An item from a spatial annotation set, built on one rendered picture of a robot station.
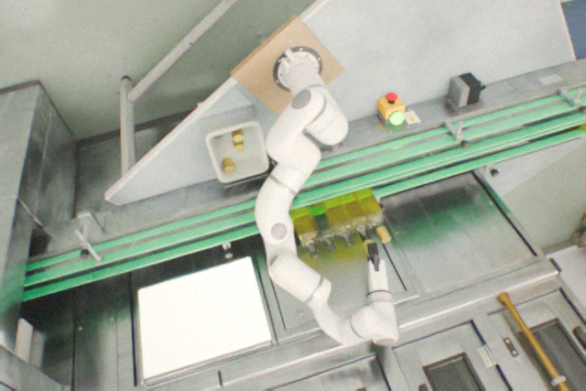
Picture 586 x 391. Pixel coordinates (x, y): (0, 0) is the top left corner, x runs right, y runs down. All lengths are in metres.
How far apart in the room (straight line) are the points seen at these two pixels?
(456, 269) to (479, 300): 0.14
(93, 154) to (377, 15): 1.46
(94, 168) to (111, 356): 0.90
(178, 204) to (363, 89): 0.74
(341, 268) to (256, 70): 0.71
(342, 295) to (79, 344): 0.89
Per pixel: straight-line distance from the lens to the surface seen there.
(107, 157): 2.23
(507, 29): 1.74
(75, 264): 1.63
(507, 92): 1.81
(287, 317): 1.49
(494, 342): 1.53
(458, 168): 1.74
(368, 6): 1.40
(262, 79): 1.38
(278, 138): 1.08
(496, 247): 1.72
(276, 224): 1.11
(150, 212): 1.61
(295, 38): 1.33
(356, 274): 1.55
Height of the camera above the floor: 1.89
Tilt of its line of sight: 42 degrees down
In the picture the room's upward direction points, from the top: 158 degrees clockwise
